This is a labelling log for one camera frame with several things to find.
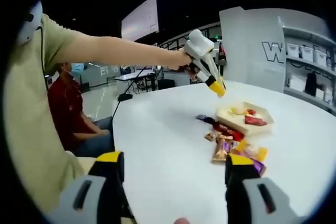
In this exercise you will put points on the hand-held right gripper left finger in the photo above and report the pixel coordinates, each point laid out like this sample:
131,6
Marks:
89,197

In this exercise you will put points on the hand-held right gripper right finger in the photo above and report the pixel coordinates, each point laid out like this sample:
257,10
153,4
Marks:
252,200

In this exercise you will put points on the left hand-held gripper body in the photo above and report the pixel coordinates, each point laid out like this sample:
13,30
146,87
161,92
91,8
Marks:
197,44

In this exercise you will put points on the cream hexagonal container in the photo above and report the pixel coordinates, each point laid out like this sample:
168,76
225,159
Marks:
223,113

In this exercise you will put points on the small red food packet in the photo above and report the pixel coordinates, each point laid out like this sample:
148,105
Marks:
250,112

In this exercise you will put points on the dark red food packet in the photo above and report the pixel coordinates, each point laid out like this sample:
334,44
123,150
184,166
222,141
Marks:
228,130

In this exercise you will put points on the small gold food candy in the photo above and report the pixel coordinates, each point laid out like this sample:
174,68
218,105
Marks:
211,136

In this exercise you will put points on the bright red food packet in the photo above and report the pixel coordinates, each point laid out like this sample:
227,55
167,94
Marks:
253,121

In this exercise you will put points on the gold purple food packet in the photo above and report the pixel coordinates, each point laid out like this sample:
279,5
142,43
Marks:
221,150

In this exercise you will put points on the person's left hand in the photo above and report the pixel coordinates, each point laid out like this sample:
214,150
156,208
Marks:
181,61

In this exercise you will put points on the large projection screen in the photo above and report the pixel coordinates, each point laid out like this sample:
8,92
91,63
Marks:
140,16

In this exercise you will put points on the folding table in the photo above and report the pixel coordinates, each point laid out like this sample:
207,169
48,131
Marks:
136,77

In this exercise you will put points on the grey metal shelving rack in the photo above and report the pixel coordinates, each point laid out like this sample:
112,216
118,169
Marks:
296,61

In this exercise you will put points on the black bag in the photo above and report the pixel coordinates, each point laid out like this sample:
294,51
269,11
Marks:
311,83

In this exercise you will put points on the row of white storage bins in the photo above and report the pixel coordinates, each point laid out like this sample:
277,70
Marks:
305,52

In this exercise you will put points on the person's beige shirt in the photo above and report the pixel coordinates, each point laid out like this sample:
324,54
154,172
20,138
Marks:
26,103

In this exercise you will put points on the white chest-worn device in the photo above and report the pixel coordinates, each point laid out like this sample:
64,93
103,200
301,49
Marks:
31,24

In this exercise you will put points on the red white wall device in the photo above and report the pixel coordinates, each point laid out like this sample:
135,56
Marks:
223,54

